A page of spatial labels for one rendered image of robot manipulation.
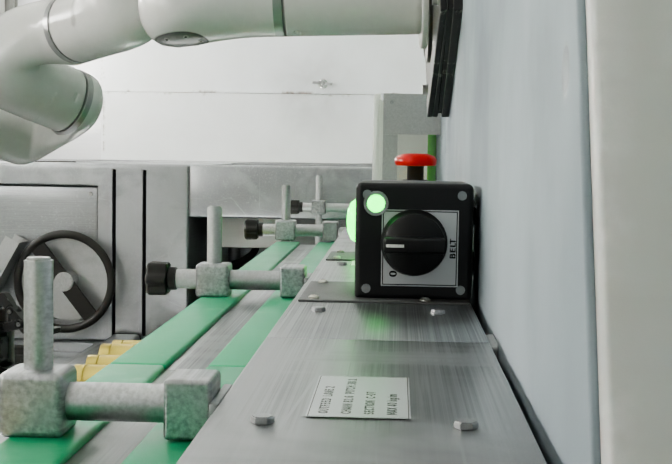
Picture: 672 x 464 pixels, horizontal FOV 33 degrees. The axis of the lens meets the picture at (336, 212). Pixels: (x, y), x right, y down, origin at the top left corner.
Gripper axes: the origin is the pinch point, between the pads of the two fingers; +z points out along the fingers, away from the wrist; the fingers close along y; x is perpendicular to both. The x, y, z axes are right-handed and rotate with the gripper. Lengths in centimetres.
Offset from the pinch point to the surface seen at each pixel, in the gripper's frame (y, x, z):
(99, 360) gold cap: 1.5, -9.6, 13.7
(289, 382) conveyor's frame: 17, -79, 63
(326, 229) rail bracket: 15.4, 18.2, 31.6
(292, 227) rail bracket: 15.6, 17.1, 27.2
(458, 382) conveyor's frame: 17, -76, 70
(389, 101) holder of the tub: 32, 25, 38
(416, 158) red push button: 26, -21, 54
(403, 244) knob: 21, -54, 61
